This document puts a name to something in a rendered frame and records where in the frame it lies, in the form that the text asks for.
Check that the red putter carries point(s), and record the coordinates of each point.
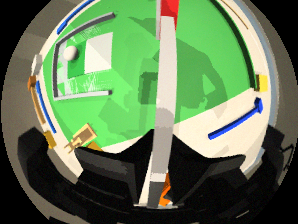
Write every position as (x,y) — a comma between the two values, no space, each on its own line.
(166,24)

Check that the green flat mat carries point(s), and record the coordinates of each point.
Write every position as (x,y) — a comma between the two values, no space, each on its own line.
(210,69)

